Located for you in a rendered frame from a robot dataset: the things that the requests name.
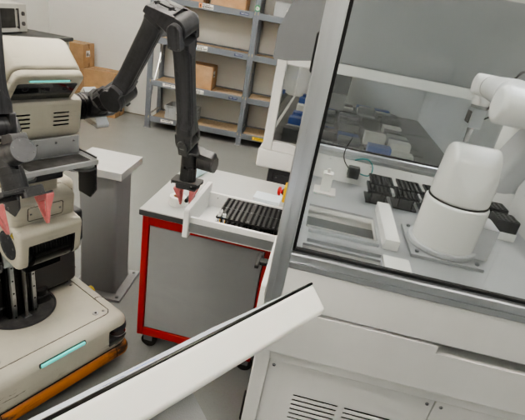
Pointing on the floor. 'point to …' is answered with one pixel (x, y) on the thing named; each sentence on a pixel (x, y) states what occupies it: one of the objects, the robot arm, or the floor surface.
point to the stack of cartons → (91, 73)
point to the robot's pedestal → (108, 226)
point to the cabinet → (346, 396)
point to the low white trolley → (195, 267)
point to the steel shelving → (240, 131)
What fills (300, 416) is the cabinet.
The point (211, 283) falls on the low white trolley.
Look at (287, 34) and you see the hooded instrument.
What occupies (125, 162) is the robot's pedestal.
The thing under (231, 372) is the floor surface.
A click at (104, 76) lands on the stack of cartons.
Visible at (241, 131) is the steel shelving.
